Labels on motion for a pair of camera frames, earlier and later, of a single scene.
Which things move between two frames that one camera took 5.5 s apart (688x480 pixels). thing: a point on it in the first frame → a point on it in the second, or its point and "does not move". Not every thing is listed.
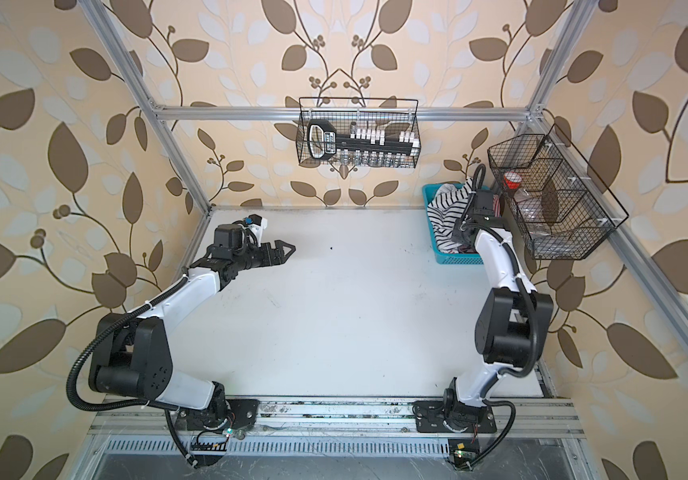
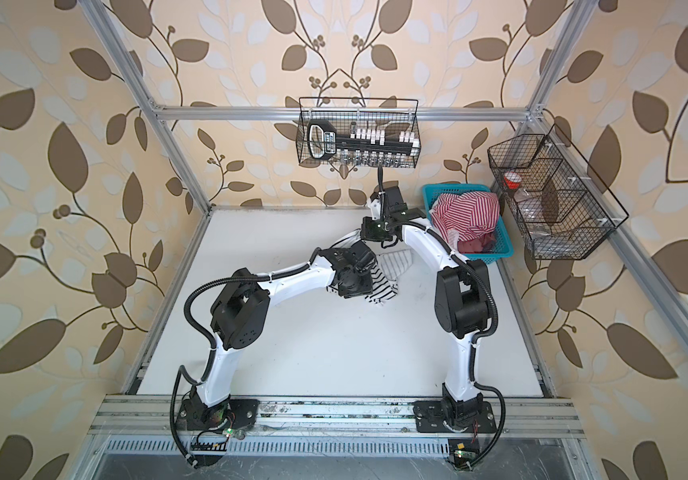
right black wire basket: [563, 207] does not move
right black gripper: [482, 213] → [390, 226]
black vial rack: [371, 147] does not move
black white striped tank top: [446, 210] → [389, 265]
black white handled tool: [321, 139] does not move
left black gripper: [278, 259] → [366, 289]
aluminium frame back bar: [342, 113] does not move
